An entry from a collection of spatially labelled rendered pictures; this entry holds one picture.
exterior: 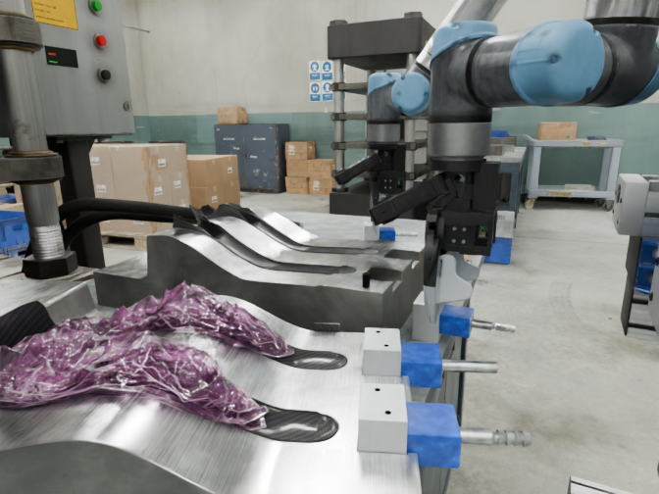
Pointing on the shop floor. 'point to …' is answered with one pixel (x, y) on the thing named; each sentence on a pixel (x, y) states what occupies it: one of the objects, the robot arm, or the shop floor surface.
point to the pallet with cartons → (213, 179)
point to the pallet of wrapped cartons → (137, 184)
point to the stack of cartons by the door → (307, 170)
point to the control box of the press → (79, 96)
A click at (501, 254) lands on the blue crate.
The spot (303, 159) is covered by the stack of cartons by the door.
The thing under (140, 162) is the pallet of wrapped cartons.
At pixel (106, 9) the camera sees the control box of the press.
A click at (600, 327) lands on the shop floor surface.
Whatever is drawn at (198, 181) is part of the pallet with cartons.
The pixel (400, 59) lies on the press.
